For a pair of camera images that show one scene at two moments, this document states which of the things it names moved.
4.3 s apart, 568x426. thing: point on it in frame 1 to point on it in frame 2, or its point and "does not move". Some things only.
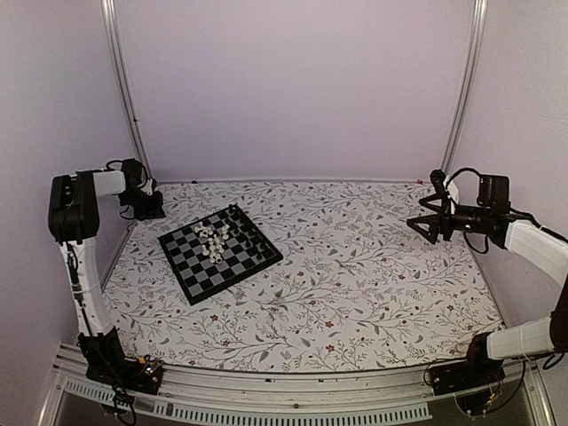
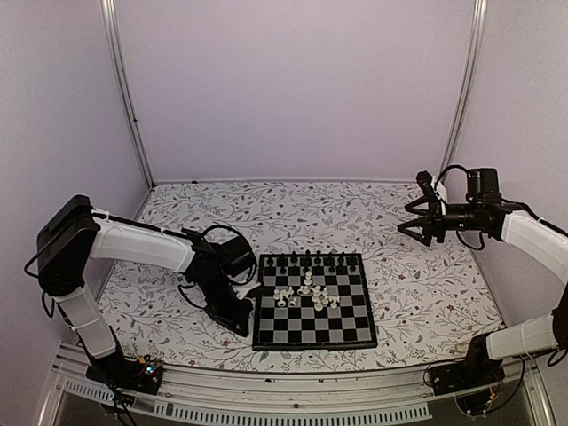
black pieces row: x=237 y=224 to x=283 y=261
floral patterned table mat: x=295 y=276 does not move
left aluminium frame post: x=110 y=11 does not move
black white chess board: x=216 y=251 to x=312 y=302
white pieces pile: x=215 y=243 to x=319 y=295
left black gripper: x=156 y=211 to x=232 y=319
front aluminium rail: x=287 y=398 does not move
